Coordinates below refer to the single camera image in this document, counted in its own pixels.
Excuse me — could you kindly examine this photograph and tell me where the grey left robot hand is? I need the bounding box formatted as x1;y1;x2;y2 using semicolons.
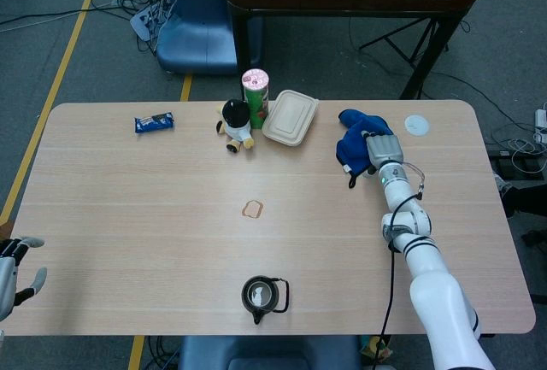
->
0;236;48;322

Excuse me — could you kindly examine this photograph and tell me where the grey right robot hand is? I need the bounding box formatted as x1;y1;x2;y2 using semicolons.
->
361;129;405;179

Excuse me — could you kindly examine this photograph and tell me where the blue microfibre cloth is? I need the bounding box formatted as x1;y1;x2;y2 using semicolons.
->
335;109;395;190

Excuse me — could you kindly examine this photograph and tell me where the white round grommet cover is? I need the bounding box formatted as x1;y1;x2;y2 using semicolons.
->
404;114;430;136

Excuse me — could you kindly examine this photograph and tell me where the beige lidded takeout container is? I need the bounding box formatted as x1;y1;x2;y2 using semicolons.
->
261;90;321;147

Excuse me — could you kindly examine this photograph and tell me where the black tripod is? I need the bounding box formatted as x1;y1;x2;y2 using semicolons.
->
358;17;450;74

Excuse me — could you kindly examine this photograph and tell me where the green Pringles can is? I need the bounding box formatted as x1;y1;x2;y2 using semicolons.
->
241;68;270;130

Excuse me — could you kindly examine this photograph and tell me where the black white plush penguin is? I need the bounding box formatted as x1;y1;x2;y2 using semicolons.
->
215;98;256;155

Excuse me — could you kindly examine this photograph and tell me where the dark wood mahjong table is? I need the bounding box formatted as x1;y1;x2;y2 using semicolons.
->
225;0;484;100

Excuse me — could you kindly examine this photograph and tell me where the white power strip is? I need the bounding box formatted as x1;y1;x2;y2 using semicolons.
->
534;109;547;144

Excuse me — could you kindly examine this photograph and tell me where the blue cookie packet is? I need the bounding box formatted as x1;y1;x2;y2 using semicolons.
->
134;111;175;134

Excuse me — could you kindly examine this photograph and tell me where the blue machine base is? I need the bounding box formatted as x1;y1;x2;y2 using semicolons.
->
156;0;238;76

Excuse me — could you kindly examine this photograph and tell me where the thin pink wrist wire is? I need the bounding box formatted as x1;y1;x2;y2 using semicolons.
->
401;161;427;200

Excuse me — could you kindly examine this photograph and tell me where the black velcro arm strap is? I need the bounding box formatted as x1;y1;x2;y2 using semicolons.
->
383;223;414;245

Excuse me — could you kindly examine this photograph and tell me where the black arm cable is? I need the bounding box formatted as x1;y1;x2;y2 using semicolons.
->
373;190;424;370

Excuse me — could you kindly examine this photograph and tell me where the black teapot with handle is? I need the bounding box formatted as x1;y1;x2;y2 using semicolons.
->
240;275;291;326

